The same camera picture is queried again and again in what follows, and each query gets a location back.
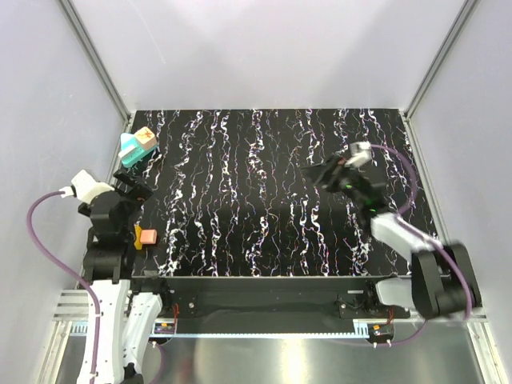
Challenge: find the beige wooden plug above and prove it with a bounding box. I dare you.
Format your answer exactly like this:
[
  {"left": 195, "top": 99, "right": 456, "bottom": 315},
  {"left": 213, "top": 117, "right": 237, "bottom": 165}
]
[{"left": 134, "top": 126, "right": 158, "bottom": 151}]

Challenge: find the right aluminium frame post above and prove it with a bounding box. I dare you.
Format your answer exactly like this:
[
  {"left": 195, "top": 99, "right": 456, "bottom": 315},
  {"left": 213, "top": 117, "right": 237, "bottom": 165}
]
[{"left": 403, "top": 0, "right": 480, "bottom": 120}]

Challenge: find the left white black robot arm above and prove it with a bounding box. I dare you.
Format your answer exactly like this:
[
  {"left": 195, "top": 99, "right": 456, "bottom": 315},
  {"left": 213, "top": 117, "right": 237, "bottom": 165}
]
[{"left": 71, "top": 170, "right": 173, "bottom": 383}]

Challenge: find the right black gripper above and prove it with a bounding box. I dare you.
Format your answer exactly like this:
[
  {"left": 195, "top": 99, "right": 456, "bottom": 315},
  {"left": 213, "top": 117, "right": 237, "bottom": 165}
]
[{"left": 298, "top": 154, "right": 365, "bottom": 206}]

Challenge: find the yellow cube socket adapter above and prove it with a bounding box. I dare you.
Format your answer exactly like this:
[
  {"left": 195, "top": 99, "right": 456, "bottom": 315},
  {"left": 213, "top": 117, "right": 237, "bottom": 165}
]
[{"left": 134, "top": 225, "right": 143, "bottom": 250}]

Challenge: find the teal socket block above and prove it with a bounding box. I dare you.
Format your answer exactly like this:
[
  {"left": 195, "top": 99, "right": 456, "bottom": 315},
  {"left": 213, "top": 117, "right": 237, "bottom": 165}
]
[{"left": 118, "top": 133, "right": 158, "bottom": 168}]

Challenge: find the pink plug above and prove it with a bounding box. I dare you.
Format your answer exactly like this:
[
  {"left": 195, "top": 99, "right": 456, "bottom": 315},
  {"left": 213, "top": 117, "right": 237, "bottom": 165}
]
[{"left": 140, "top": 229, "right": 158, "bottom": 245}]

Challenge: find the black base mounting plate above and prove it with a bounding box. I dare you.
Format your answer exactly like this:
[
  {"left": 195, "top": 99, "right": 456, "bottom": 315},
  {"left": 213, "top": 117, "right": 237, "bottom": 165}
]
[{"left": 132, "top": 277, "right": 407, "bottom": 320}]

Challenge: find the aluminium frame post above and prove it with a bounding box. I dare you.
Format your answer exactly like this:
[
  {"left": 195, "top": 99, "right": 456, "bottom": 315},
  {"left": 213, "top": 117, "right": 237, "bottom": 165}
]
[
  {"left": 57, "top": 0, "right": 131, "bottom": 125},
  {"left": 403, "top": 0, "right": 480, "bottom": 120}
]

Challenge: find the left aluminium frame post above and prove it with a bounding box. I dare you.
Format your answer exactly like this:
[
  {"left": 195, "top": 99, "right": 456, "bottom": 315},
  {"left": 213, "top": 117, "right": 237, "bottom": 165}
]
[{"left": 57, "top": 0, "right": 131, "bottom": 125}]

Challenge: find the aluminium rail front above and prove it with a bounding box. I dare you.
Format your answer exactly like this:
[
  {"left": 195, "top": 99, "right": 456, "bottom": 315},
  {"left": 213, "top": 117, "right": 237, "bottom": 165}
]
[{"left": 51, "top": 291, "right": 489, "bottom": 341}]

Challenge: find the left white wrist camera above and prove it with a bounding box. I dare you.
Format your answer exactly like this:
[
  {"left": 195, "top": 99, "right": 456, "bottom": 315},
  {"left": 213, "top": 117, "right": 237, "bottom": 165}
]
[{"left": 58, "top": 170, "right": 114, "bottom": 204}]

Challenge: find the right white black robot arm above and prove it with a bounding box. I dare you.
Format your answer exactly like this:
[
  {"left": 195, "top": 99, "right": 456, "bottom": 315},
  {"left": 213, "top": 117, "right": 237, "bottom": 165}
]
[{"left": 302, "top": 156, "right": 482, "bottom": 320}]

